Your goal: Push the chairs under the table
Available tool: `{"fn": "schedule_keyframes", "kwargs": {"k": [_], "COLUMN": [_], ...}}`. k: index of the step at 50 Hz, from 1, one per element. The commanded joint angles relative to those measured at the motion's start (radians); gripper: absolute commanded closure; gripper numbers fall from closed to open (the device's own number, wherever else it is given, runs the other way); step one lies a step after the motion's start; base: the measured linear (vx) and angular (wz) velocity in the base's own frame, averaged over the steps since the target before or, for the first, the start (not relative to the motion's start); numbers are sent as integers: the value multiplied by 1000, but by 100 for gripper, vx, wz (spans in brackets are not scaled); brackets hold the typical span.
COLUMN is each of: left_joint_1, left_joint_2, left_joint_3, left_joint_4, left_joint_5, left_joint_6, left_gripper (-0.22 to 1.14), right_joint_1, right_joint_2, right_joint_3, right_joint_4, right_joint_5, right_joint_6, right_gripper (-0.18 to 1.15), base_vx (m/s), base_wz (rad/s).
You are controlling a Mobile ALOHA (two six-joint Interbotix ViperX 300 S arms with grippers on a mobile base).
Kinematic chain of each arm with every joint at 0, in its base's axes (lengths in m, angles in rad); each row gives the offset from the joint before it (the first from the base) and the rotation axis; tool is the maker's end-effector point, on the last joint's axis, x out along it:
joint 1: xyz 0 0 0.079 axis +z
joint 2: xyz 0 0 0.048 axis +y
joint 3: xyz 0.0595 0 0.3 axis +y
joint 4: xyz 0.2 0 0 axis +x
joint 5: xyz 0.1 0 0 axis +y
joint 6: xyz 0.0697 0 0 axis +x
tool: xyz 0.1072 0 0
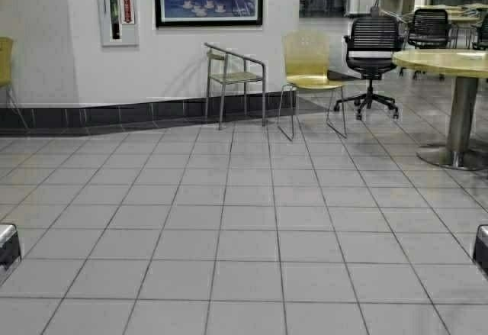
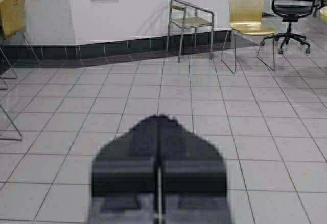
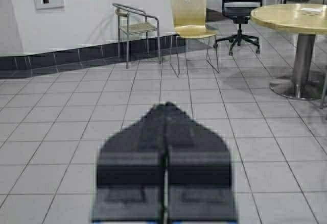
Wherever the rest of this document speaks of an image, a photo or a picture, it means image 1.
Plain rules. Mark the far black mesh chair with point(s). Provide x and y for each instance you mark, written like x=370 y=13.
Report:
x=427 y=28

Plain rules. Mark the yellow chair at left edge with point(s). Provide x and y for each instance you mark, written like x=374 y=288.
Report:
x=6 y=77

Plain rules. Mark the yellow perforated sled chair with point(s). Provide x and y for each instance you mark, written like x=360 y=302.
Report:
x=306 y=66

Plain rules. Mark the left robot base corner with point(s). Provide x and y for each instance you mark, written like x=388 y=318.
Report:
x=11 y=252

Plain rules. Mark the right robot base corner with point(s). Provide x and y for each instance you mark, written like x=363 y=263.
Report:
x=480 y=250

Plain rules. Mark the fire extinguisher wall cabinet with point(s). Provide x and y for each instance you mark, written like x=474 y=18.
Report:
x=118 y=23

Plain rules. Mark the black mesh office chair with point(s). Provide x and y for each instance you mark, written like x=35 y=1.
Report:
x=369 y=51

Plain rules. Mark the round yellow pedestal table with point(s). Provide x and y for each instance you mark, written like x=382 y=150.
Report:
x=467 y=67

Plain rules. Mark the metal frame armchair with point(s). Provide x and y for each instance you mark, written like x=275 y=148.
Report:
x=228 y=77

